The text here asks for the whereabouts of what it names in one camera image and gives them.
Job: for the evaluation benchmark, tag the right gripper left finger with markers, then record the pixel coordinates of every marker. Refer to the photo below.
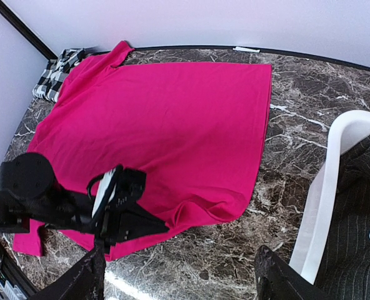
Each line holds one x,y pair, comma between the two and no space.
85,280

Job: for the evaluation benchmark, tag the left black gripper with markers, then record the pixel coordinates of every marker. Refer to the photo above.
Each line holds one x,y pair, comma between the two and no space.
120,225

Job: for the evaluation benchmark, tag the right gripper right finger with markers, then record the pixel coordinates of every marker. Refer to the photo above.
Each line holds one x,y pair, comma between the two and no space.
275,279

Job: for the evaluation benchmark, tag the red garment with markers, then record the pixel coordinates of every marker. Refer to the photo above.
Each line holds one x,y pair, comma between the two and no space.
197,129

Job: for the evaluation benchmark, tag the black white checkered shirt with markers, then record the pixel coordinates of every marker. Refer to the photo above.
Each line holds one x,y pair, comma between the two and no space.
56,71

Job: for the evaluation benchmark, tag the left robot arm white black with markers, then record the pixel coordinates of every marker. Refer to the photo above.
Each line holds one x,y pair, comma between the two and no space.
29,189

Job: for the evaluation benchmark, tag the white plastic laundry bin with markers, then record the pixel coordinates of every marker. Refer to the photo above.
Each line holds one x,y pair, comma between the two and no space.
346,131

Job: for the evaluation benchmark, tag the dark pinstriped button shirt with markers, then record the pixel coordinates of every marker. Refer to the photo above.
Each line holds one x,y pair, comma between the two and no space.
344,272

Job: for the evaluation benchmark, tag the black rear table edge strip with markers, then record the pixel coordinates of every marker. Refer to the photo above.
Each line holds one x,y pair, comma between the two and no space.
264,51

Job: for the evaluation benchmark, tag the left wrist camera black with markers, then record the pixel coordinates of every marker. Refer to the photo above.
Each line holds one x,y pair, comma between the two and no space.
118,187

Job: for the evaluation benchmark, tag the black front rail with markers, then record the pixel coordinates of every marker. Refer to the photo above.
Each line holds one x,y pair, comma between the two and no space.
14,284

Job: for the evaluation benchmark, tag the left black frame post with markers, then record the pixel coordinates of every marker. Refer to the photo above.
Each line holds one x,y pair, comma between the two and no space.
26,32

